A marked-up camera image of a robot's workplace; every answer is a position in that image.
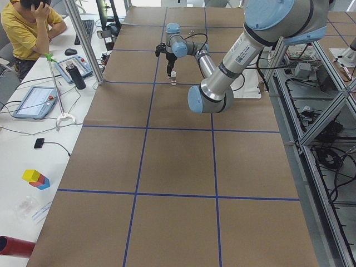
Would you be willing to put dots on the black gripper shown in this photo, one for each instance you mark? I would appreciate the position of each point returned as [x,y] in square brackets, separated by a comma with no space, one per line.
[169,57]

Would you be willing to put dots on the clear plastic bag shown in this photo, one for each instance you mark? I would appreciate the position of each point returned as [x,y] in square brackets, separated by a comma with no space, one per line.
[25,208]

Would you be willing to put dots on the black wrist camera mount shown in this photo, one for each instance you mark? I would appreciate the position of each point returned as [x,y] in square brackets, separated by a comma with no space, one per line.
[160,48]

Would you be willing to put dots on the red cylinder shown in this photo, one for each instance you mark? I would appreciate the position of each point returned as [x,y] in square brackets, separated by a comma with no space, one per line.
[16,247]

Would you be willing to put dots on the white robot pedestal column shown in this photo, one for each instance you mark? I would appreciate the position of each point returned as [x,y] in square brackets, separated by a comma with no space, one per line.
[247,85]

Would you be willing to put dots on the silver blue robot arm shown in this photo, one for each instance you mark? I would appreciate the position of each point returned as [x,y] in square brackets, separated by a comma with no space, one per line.
[297,22]

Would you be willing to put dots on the far blue teach pendant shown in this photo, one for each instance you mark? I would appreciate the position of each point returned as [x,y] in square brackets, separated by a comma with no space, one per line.
[74,62]

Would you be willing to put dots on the black water bottle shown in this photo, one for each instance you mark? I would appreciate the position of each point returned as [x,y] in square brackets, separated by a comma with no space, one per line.
[75,76]

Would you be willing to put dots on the aluminium frame post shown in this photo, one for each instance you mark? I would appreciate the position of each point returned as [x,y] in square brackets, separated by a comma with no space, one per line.
[87,48]

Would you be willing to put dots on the blue teach pendant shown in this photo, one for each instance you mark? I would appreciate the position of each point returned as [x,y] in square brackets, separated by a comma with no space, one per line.
[74,62]
[37,103]

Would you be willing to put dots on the person in yellow shirt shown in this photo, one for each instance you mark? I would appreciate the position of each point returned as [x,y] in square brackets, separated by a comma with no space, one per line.
[30,27]

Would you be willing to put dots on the near blue teach pendant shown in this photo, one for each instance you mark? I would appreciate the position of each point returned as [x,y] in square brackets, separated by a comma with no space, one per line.
[37,103]

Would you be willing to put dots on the stacked coloured blocks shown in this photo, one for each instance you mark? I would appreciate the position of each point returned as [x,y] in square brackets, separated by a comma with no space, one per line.
[36,179]

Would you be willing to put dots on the black computer mouse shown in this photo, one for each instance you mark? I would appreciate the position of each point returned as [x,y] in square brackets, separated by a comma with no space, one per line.
[70,52]

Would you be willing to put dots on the black keyboard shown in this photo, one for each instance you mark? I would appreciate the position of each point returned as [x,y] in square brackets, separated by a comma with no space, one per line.
[88,25]

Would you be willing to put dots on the small black box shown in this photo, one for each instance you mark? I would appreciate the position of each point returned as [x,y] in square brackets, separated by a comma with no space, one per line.
[39,143]

